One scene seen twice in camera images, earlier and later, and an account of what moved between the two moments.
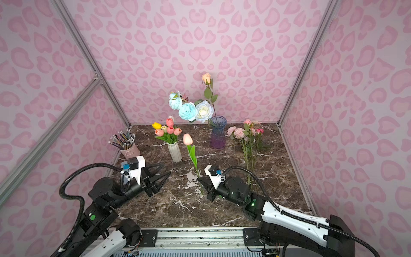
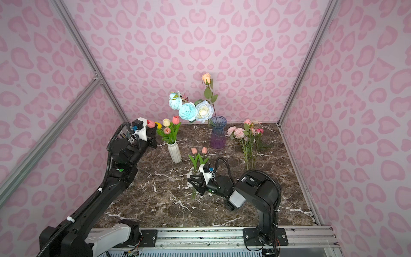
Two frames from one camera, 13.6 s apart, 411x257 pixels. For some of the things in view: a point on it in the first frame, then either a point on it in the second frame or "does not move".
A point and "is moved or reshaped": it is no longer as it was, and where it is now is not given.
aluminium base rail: (198, 238) does not move
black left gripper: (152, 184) -> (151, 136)
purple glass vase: (218, 138) does not move
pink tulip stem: (191, 151) is moved or reshaped
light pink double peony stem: (252, 133) does not move
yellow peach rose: (206, 79) does not move
